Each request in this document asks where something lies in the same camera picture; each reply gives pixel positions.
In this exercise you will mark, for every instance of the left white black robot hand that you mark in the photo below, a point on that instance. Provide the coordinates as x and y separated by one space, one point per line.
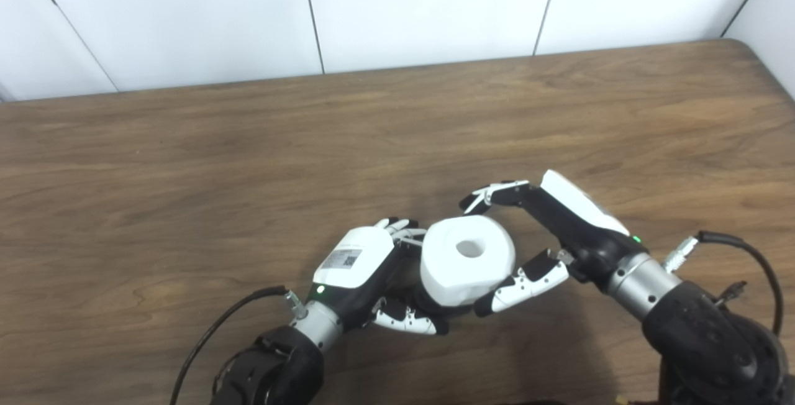
354 262

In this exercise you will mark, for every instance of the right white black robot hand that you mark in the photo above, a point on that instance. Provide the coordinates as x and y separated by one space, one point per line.
577 218

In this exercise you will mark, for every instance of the black flanged holder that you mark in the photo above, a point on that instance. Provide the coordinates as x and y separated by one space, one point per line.
428 305

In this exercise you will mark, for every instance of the round white plastic piece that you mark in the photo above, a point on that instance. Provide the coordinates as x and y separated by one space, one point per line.
453 268

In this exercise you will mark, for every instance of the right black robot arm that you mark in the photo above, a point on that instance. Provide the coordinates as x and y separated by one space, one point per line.
708 343

